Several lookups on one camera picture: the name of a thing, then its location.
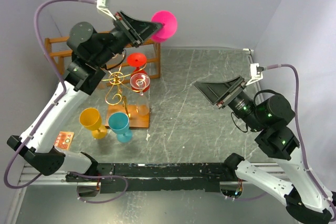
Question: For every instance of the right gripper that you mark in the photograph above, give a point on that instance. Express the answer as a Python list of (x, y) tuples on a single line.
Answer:
[(219, 92)]

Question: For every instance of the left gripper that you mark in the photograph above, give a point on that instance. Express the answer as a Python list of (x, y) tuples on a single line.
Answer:
[(138, 31)]

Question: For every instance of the pink plastic wine glass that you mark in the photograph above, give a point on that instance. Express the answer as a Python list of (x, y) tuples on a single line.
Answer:
[(170, 25)]

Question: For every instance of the clear flute glass two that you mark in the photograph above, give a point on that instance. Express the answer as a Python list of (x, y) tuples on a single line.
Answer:
[(139, 82)]

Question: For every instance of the red plastic wine glass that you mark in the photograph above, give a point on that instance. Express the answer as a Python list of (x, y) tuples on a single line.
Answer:
[(138, 61)]

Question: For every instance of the clear flute glass one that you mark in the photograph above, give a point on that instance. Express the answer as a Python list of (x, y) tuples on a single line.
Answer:
[(142, 104)]

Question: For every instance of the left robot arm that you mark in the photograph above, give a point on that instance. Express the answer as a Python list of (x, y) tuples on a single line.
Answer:
[(90, 53)]

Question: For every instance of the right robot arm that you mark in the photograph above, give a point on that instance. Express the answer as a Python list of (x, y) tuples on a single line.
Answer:
[(303, 196)]

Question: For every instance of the orange wooden shelf rack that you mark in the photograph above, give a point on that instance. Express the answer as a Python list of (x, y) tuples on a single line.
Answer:
[(60, 54)]

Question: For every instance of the blue plastic wine glass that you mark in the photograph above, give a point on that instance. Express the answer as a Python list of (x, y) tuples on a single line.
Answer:
[(119, 123)]

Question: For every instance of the yellow plastic wine glass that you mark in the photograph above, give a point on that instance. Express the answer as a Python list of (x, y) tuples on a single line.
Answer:
[(90, 118)]

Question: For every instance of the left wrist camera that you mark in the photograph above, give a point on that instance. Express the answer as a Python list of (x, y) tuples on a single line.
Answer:
[(102, 7)]

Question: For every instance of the gold wire wine glass rack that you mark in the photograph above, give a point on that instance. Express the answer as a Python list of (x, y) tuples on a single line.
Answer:
[(117, 100)]

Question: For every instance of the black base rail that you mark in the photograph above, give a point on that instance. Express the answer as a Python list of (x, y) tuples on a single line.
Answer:
[(209, 177)]

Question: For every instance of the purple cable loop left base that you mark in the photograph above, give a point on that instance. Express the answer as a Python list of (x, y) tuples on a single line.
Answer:
[(88, 186)]

